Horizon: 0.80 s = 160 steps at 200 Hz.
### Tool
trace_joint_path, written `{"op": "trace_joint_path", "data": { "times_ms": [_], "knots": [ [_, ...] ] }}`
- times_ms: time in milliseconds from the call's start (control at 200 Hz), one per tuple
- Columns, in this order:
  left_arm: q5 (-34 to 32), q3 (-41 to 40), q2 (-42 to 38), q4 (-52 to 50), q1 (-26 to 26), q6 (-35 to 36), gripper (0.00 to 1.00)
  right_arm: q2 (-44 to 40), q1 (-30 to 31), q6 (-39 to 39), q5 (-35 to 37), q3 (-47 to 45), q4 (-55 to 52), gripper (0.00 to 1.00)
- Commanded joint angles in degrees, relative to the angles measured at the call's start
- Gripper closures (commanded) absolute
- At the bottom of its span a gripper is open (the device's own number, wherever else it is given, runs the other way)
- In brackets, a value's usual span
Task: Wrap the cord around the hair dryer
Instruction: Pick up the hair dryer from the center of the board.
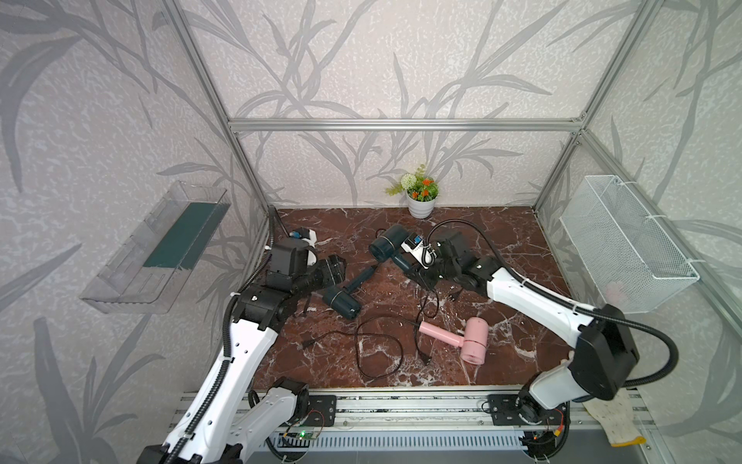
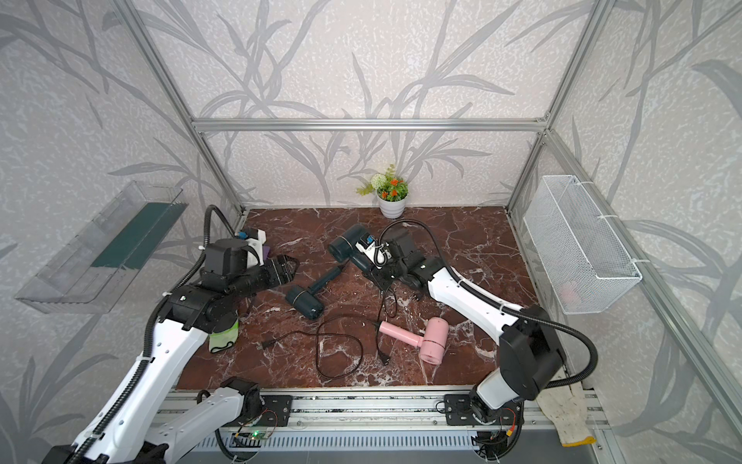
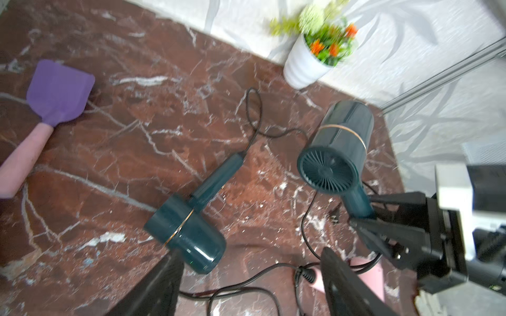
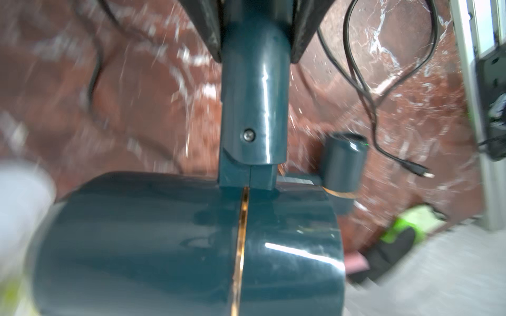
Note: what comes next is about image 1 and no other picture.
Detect dark green hair dryer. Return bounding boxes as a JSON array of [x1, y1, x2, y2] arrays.
[[323, 265, 378, 320], [368, 224, 436, 291]]

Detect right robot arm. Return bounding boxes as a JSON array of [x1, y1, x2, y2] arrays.
[[403, 232, 679, 425]]

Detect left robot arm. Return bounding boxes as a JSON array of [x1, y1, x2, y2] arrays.
[[138, 227, 346, 463]]

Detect pink hair dryer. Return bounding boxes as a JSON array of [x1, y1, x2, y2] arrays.
[[419, 317, 489, 365]]

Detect white pot artificial flowers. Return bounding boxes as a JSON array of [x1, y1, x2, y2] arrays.
[[386, 164, 440, 220]]

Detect white cloth glove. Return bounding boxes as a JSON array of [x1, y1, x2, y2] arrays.
[[583, 389, 647, 448]]

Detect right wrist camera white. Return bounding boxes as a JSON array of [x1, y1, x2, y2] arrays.
[[402, 234, 436, 269]]

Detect black cord of pink dryer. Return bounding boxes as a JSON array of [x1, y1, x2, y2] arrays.
[[412, 324, 435, 367]]

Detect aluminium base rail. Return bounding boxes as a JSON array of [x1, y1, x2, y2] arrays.
[[167, 385, 656, 450]]

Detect horizontal aluminium frame bar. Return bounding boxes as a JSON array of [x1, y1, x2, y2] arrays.
[[228, 118, 582, 133]]

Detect white wire mesh basket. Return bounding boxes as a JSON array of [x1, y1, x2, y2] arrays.
[[560, 175, 699, 314]]

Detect clear plastic wall shelf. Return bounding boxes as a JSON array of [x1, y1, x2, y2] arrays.
[[79, 181, 231, 314]]

